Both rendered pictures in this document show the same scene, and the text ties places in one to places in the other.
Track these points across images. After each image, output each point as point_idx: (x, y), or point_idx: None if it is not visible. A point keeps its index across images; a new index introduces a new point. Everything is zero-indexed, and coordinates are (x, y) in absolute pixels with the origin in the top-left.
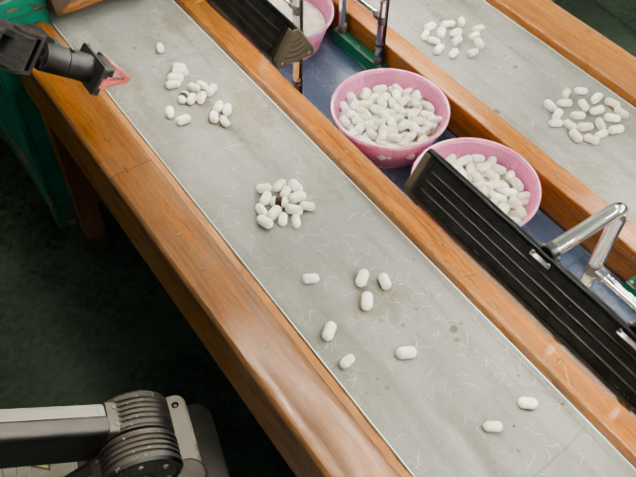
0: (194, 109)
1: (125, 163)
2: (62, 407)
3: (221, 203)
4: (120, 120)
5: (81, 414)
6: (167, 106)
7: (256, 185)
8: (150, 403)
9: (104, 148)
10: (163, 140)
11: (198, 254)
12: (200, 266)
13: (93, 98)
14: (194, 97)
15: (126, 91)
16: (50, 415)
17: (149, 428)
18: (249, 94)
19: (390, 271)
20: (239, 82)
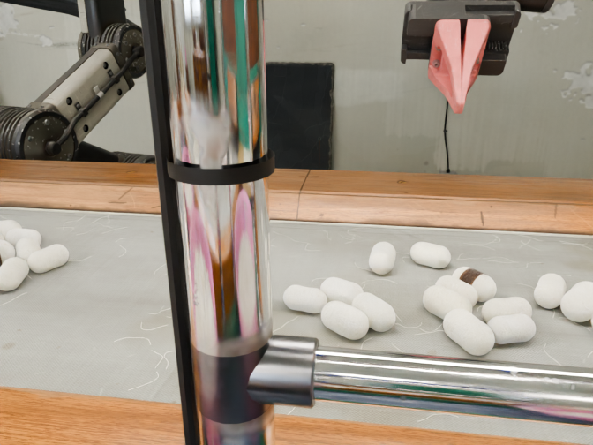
0: (418, 296)
1: (324, 178)
2: (73, 81)
3: (120, 230)
4: (443, 199)
5: (57, 89)
6: (443, 246)
7: (63, 245)
8: (12, 120)
9: (382, 177)
10: (356, 237)
11: (78, 171)
12: (62, 168)
13: (539, 195)
14: (451, 289)
15: (574, 252)
16: (73, 74)
17: (0, 115)
18: (386, 414)
19: None
20: (479, 427)
